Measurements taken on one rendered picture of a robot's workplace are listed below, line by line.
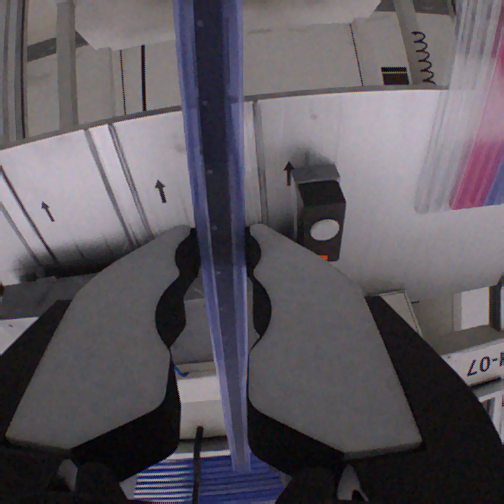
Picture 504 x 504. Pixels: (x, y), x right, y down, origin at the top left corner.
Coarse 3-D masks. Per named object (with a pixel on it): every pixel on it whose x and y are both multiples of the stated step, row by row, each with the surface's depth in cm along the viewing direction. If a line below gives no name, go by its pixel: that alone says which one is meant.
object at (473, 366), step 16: (464, 352) 55; (480, 352) 55; (496, 352) 55; (464, 368) 55; (480, 368) 55; (496, 368) 55; (480, 384) 56; (496, 384) 54; (480, 400) 52; (192, 448) 52; (208, 448) 52; (224, 448) 52
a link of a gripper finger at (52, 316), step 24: (48, 312) 8; (24, 336) 7; (48, 336) 8; (0, 360) 7; (24, 360) 7; (0, 384) 6; (24, 384) 6; (0, 408) 6; (0, 432) 5; (0, 456) 5; (24, 456) 5; (48, 456) 5; (0, 480) 5; (24, 480) 5; (48, 480) 5; (72, 480) 5
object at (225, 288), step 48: (192, 0) 7; (240, 0) 7; (192, 48) 8; (240, 48) 8; (192, 96) 9; (240, 96) 9; (192, 144) 9; (240, 144) 10; (192, 192) 10; (240, 192) 11; (240, 240) 12; (240, 288) 13; (240, 336) 15; (240, 384) 18; (240, 432) 23
